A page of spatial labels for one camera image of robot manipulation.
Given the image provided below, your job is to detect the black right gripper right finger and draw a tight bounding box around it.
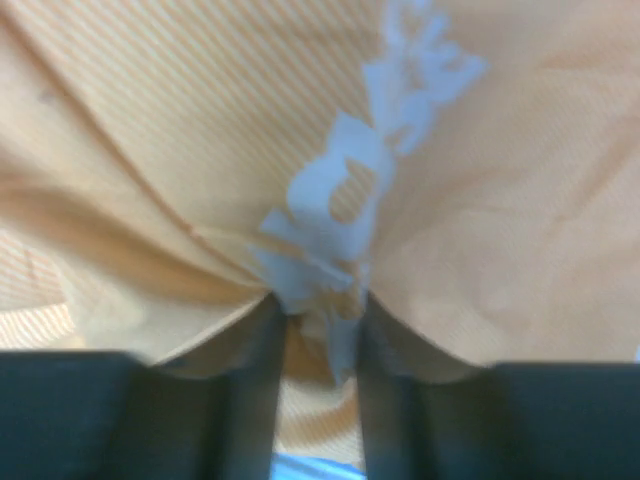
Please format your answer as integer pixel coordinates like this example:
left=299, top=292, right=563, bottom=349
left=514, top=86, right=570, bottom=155
left=357, top=298, right=639, bottom=479

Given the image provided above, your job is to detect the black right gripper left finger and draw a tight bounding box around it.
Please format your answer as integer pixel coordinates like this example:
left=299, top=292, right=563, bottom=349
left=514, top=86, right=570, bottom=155
left=1, top=296, right=286, bottom=479

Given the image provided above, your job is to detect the orange cartoon print pillowcase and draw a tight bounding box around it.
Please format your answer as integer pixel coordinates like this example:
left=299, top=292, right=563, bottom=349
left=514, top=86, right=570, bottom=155
left=1, top=1, right=639, bottom=466

